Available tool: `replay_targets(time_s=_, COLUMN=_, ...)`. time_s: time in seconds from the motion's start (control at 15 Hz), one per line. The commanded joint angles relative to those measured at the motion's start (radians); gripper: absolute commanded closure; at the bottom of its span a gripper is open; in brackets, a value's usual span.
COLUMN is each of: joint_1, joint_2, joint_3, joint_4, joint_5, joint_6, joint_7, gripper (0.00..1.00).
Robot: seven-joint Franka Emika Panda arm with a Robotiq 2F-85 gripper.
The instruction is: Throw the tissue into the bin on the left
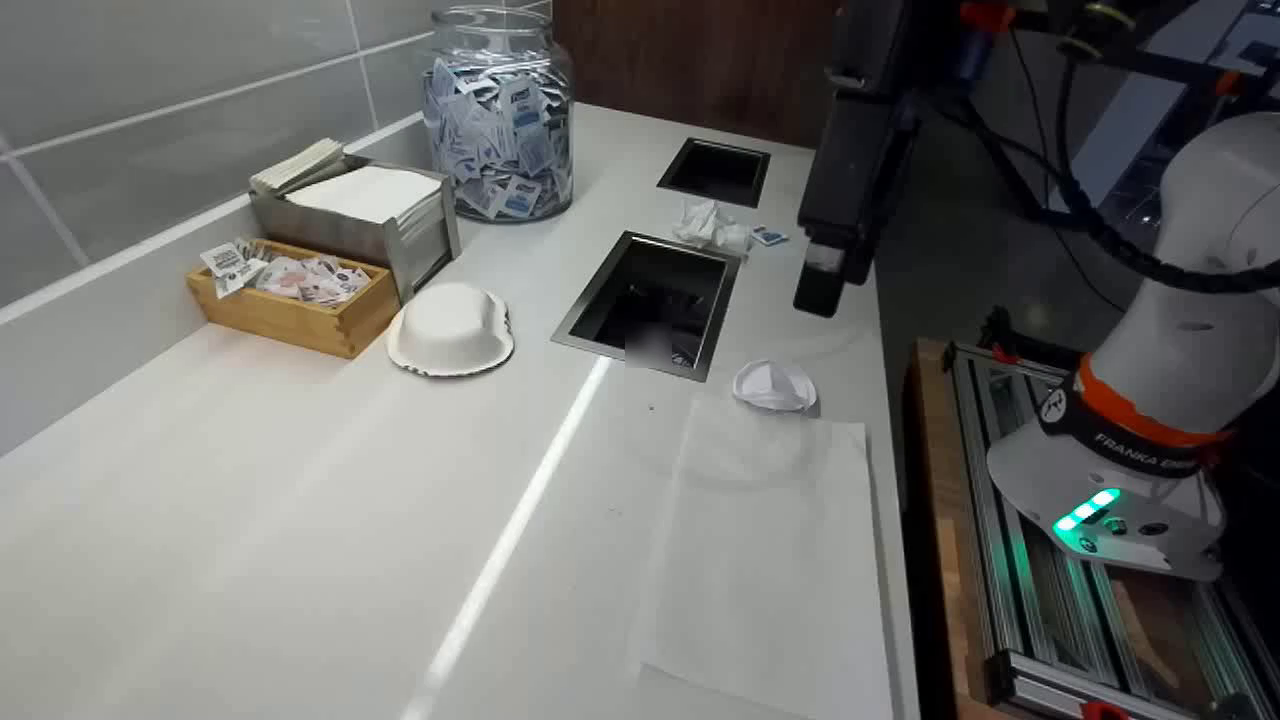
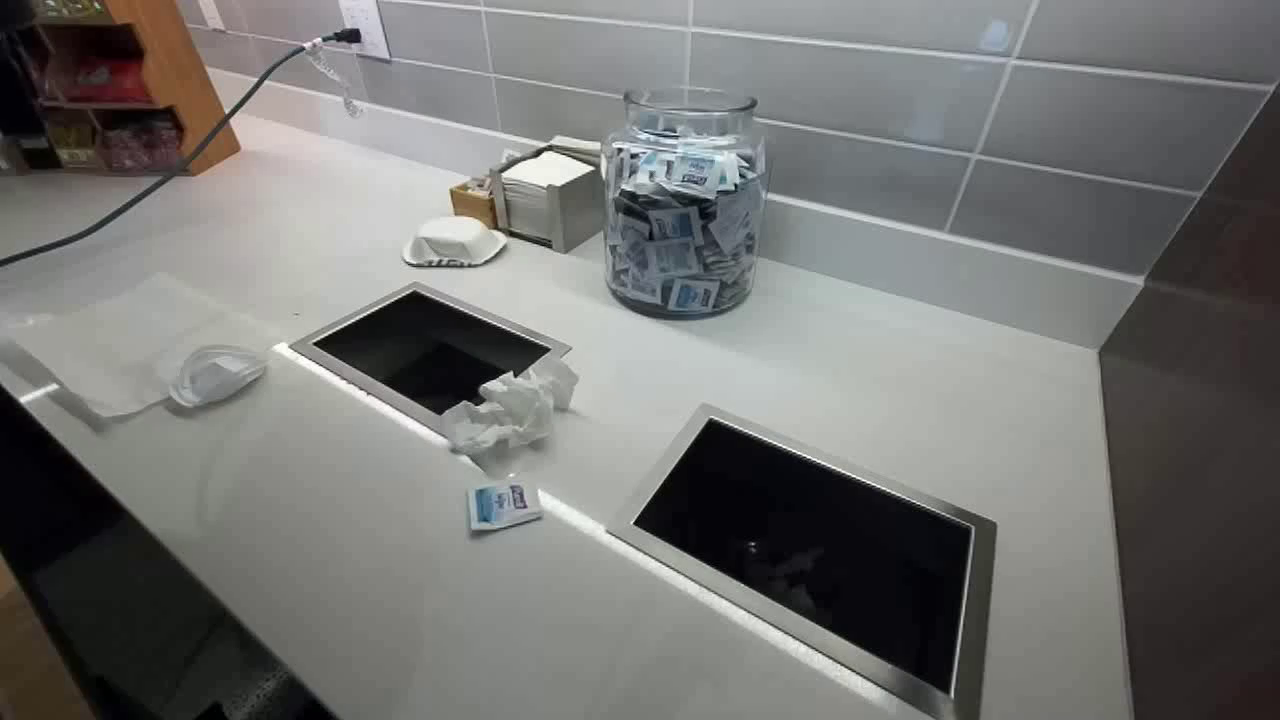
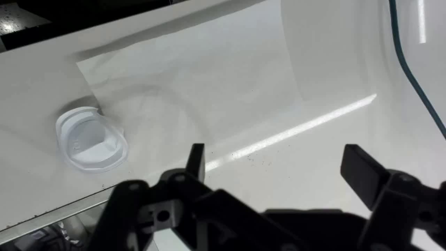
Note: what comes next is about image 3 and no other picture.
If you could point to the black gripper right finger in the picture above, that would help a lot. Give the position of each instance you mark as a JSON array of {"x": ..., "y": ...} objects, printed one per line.
[{"x": 362, "y": 173}]

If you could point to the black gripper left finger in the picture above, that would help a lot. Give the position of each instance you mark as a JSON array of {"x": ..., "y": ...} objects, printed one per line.
[{"x": 193, "y": 168}]

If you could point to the white paper sheet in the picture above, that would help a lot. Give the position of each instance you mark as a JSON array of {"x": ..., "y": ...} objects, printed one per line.
[{"x": 216, "y": 76}]

